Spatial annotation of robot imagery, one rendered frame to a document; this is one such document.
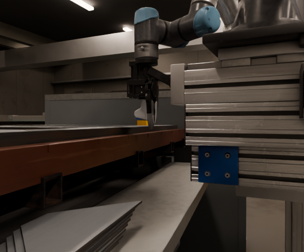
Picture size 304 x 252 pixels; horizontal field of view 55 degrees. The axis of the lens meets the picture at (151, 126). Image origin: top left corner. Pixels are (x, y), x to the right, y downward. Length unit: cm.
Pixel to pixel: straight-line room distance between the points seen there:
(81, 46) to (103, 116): 536
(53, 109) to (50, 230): 167
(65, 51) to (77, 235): 710
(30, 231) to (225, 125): 41
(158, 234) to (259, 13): 46
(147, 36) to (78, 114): 115
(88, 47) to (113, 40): 68
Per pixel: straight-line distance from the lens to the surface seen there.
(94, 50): 691
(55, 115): 205
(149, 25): 91
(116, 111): 183
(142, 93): 88
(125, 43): 649
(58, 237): 41
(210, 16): 87
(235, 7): 122
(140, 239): 49
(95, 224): 44
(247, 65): 63
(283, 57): 63
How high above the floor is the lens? 86
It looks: 1 degrees down
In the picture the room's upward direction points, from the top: straight up
